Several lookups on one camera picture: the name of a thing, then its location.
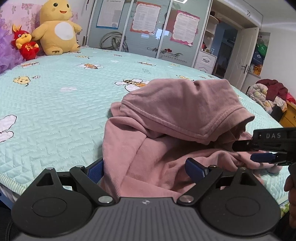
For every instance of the white drawer cabinet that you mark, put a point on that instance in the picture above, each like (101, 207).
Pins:
(204, 61)

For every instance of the pink floral headboard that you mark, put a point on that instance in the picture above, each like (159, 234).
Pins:
(23, 14)

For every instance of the orange packets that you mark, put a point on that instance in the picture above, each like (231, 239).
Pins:
(256, 69)

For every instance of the pink bordered poster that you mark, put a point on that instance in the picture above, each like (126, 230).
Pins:
(185, 27)

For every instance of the bright pink garment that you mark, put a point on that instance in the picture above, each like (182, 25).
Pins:
(291, 98)

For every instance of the folded floral quilt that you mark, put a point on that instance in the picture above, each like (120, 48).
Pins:
(259, 95)

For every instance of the blue bordered poster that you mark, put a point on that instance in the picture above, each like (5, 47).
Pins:
(110, 14)

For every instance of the black cloth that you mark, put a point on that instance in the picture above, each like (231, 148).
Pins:
(277, 112)

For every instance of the green bag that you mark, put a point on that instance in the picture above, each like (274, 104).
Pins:
(262, 48)

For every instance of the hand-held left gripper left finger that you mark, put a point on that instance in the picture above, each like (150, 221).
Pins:
(96, 170)

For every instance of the white corner shelf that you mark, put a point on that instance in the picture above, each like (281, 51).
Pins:
(211, 25)

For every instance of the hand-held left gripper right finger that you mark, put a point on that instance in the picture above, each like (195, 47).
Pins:
(195, 170)

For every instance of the person's right hand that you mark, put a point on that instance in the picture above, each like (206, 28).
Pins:
(291, 185)

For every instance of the pink shirt with red print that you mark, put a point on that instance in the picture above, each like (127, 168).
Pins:
(173, 111)

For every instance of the blue bag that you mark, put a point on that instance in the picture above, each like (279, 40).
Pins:
(257, 58)

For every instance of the sliding door wardrobe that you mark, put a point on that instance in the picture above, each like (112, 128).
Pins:
(143, 46)

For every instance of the orange bordered poster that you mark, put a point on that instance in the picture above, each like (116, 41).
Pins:
(144, 17)

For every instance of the bee printed mint bedspread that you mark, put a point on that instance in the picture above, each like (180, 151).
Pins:
(57, 111)

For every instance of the red plush toy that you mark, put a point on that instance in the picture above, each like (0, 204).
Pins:
(26, 46)

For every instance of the wooden dresser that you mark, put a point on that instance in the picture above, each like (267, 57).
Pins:
(289, 115)

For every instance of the yellow plush toy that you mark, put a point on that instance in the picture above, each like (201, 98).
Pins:
(55, 30)

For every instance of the white door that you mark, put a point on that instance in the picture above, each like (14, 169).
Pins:
(240, 60)

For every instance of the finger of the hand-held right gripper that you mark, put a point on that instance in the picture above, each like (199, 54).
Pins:
(240, 145)
(262, 157)

